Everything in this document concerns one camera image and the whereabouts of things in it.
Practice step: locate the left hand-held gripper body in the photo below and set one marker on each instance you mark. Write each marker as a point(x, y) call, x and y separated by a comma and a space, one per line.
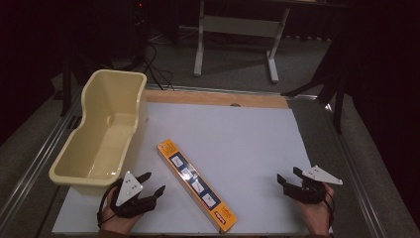
point(129, 190)

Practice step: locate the person's right hand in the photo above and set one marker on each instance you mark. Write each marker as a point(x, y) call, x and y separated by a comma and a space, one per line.
point(316, 214)

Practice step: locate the white metal table frame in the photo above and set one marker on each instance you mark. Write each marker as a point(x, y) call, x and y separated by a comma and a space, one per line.
point(239, 31)

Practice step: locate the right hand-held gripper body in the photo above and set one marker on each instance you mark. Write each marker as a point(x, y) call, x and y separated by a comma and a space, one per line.
point(310, 188)

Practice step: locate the cream plastic tub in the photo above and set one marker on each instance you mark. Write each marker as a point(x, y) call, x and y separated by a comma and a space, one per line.
point(102, 132)

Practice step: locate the person's left hand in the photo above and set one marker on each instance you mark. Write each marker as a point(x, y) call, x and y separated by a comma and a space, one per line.
point(116, 218)

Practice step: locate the long orange box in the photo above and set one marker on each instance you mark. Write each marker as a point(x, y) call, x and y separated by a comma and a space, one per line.
point(197, 185)

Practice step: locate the black stand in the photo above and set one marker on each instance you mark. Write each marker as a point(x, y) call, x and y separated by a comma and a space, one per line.
point(327, 79)

